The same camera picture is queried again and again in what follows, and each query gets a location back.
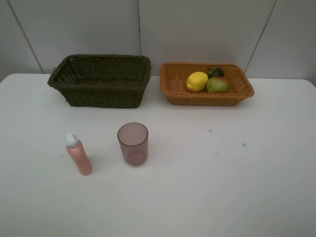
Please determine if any translucent pink plastic cup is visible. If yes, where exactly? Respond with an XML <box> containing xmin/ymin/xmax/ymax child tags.
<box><xmin>117</xmin><ymin>122</ymin><xmax>149</xmax><ymax>166</ymax></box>

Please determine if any yellow lemon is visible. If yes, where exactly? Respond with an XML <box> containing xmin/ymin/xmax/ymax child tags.
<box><xmin>186</xmin><ymin>72</ymin><xmax>208</xmax><ymax>92</ymax></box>

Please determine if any green red pear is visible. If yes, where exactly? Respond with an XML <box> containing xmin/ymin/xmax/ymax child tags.
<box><xmin>206</xmin><ymin>77</ymin><xmax>231</xmax><ymax>93</ymax></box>

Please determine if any dark mangosteen with green calyx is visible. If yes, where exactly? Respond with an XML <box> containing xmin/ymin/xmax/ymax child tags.
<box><xmin>206</xmin><ymin>66</ymin><xmax>224</xmax><ymax>79</ymax></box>

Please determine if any pink bottle with white cap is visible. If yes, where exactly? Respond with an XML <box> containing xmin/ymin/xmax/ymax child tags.
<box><xmin>66</xmin><ymin>133</ymin><xmax>92</xmax><ymax>176</ymax></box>

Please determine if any orange wicker basket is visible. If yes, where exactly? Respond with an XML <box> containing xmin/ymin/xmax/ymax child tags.
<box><xmin>160</xmin><ymin>62</ymin><xmax>254</xmax><ymax>106</ymax></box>

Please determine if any dark brown wicker basket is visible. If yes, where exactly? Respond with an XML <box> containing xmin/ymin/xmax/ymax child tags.
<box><xmin>47</xmin><ymin>54</ymin><xmax>152</xmax><ymax>109</ymax></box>

